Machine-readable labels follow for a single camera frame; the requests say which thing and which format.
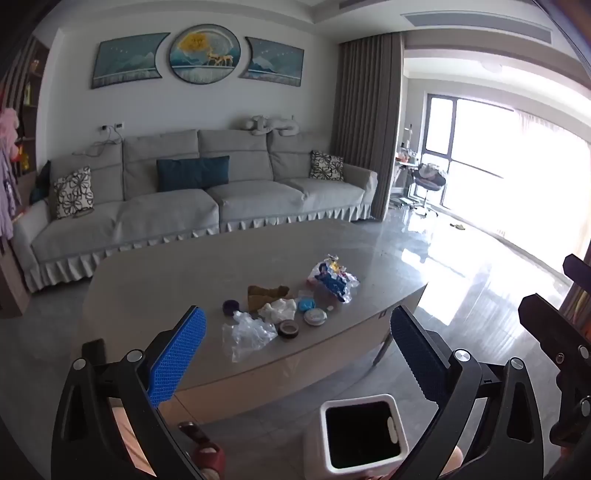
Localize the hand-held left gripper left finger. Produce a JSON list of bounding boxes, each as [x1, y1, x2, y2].
[[50, 305, 207, 480]]

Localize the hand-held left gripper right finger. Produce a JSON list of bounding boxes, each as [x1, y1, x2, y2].
[[390, 305, 553, 480]]

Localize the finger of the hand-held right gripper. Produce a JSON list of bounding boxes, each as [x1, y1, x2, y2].
[[517, 292, 591, 449], [563, 253, 591, 289]]

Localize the torn brown cardboard piece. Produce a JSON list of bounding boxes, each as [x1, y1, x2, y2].
[[247, 285, 296, 315]]

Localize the white square trash bin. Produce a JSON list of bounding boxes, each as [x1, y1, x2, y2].
[[318, 393, 411, 476]]

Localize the crumpled clear plastic bag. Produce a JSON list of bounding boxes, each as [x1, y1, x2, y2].
[[222, 310, 278, 363]]

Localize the grey coffee table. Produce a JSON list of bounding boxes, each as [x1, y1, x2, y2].
[[82, 217, 429, 428]]

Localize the crumpled white tissue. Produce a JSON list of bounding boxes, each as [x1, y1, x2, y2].
[[257, 298, 298, 324]]

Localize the red slipper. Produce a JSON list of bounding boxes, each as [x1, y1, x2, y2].
[[178, 421, 227, 474]]

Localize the colourful crumpled snack wrapper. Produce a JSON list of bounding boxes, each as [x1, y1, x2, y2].
[[307, 253, 360, 303]]

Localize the large balcony window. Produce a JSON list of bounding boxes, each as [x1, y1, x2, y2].
[[422, 92, 591, 241]]

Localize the round swivel chair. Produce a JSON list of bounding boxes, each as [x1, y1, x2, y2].
[[413, 162, 448, 217]]

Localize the light grey fabric sofa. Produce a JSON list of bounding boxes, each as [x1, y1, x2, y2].
[[13, 128, 378, 292]]

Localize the teal rectangular pillow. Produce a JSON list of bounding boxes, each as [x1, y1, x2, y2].
[[156, 155, 230, 193]]

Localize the black white floral pillow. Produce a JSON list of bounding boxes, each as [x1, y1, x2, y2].
[[52, 166, 95, 220], [308, 150, 345, 182]]

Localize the dark blue cushion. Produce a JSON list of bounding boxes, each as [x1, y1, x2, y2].
[[30, 160, 52, 204]]

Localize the hanging purple clothes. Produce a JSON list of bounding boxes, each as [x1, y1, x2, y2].
[[0, 150, 20, 241]]

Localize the grey brown curtain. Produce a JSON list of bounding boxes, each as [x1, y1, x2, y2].
[[329, 33, 406, 221]]

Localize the white plush toy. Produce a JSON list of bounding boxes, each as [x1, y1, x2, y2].
[[244, 114, 302, 137]]

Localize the ceiling air vent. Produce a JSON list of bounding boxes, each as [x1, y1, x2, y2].
[[401, 11, 552, 44]]

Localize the pink plush toy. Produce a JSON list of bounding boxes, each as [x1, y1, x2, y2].
[[0, 107, 20, 139]]

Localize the wooden display shelf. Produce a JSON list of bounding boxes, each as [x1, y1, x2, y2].
[[0, 37, 51, 319]]

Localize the charging cable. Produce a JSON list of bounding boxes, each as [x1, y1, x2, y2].
[[83, 128, 125, 158]]

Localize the curved blue mountain wall art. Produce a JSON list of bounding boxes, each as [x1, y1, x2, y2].
[[239, 37, 305, 86], [89, 32, 171, 89]]

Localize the round deer wall art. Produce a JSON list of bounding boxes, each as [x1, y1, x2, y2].
[[167, 24, 243, 86]]

